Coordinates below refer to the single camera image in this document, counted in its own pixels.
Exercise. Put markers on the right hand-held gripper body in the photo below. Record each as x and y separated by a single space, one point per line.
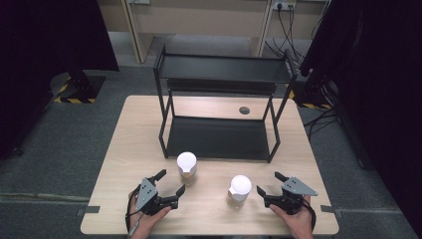
292 194

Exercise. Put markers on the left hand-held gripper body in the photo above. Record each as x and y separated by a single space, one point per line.
147 195

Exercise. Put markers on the glass jar with brown powder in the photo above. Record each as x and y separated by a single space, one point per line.
240 186

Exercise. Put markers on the glass jar with pale powder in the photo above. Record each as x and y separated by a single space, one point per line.
186 161

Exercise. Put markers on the black two-tier metal rack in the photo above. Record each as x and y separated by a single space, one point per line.
215 139

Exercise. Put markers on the person's left hand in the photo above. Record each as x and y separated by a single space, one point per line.
146 224

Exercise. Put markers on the person's right hand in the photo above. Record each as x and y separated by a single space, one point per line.
297 222

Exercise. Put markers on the grey floor tape mark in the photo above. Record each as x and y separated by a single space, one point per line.
89 209

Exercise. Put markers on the black stand base striped tape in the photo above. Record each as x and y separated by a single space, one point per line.
81 88
313 96

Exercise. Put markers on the black curtain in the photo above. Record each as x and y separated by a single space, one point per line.
49 49
381 83

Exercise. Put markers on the white wall socket with plugs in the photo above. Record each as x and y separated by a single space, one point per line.
284 5

